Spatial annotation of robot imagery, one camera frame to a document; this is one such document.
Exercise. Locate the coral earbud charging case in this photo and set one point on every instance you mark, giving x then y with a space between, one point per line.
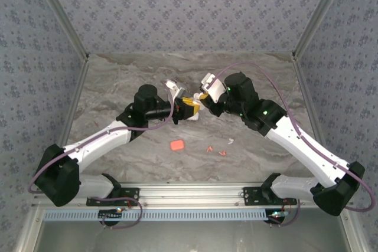
177 145

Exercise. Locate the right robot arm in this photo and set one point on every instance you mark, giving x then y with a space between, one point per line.
307 148

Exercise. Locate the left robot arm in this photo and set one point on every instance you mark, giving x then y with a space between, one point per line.
97 142

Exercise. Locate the small black circuit board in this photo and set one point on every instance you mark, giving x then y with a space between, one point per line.
109 213
276 214

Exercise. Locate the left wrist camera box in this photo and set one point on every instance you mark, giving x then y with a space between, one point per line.
181 93

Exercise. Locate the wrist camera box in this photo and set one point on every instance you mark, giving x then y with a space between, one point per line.
217 88
181 93

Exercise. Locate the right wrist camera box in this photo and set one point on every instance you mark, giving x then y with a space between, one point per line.
217 88

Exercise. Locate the aluminium table edge rail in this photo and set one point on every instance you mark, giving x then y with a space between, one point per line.
77 92
304 86

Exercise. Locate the wide grooved aluminium rail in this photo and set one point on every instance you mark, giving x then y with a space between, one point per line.
189 194

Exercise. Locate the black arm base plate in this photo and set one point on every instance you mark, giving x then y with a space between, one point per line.
97 202
251 200

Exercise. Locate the aluminium corner post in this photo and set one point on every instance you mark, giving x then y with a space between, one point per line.
317 13
62 13

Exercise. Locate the aluminium lower frame rail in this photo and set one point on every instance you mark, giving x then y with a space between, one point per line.
351 231
28 231

